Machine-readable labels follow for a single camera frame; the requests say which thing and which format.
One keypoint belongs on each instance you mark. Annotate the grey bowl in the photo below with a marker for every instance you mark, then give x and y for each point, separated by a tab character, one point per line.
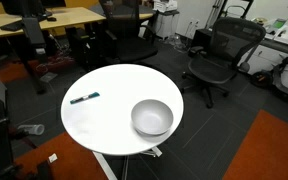
152	117

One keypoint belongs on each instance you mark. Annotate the round white table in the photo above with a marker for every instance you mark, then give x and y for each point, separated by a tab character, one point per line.
103	124

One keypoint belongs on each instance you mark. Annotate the black padded office chair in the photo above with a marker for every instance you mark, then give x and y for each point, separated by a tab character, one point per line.
126	40

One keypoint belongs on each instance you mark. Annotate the white table base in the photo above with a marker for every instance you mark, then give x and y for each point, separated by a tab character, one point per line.
155	152

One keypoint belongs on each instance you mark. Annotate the black mesh office chair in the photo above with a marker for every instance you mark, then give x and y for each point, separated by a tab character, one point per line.
216	64

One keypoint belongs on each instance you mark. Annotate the clear plastic bottle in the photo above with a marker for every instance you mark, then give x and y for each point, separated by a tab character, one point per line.
34	129

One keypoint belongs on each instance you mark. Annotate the black computer mouse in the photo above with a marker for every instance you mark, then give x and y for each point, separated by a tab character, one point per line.
51	19

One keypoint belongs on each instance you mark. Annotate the black electric scooter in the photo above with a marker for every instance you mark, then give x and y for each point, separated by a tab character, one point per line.
265	79

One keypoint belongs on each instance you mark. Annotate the black keyboard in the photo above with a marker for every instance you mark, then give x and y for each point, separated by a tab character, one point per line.
14	26

